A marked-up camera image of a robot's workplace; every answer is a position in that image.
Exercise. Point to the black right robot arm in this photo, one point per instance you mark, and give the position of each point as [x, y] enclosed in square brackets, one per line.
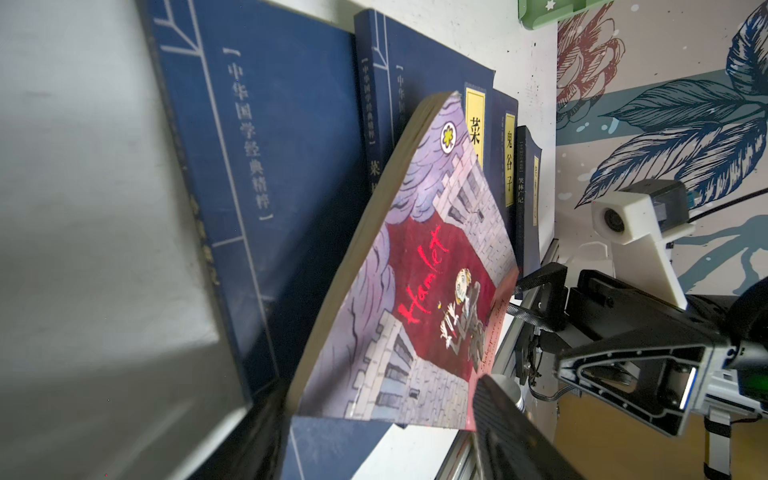
[734, 393]

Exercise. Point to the blue book yellow label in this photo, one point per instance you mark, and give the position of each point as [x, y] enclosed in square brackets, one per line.
[398, 68]

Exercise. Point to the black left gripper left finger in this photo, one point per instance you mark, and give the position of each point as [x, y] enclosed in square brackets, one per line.
[255, 448]

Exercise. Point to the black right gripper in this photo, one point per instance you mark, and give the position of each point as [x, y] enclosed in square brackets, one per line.
[644, 356]

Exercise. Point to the rightmost blue book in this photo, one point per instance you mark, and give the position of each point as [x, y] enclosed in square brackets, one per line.
[527, 157]

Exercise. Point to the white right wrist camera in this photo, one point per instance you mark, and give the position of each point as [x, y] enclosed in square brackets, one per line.
[639, 221]

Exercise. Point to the pink Hamlet book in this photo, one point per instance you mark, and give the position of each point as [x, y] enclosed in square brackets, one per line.
[414, 314]

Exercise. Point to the white cup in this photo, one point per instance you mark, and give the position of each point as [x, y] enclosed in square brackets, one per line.
[511, 388]

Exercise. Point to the leftmost blue book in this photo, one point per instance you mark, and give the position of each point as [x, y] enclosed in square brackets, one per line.
[262, 103]

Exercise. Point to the green wooden shelf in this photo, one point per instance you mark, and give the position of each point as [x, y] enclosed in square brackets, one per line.
[534, 14]

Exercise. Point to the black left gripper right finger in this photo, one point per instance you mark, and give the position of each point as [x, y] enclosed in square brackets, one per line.
[509, 445]

